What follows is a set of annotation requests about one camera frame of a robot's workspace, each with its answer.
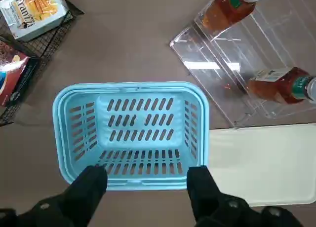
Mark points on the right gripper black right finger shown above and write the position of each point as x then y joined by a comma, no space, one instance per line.
207,202

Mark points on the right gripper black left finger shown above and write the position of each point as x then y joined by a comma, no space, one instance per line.
81,200

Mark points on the amber tea bottle white cap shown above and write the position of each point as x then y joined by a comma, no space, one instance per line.
276,88
227,10

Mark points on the light blue plastic basket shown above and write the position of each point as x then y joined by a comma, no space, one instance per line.
148,185

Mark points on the clear acrylic shelf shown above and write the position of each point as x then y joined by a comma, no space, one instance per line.
222,71

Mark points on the cream plastic tray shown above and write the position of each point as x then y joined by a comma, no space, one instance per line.
259,162

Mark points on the dark chocolate cookie box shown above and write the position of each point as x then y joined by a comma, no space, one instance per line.
12,71

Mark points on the white Franzzi cracker box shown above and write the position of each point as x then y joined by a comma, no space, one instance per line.
32,14

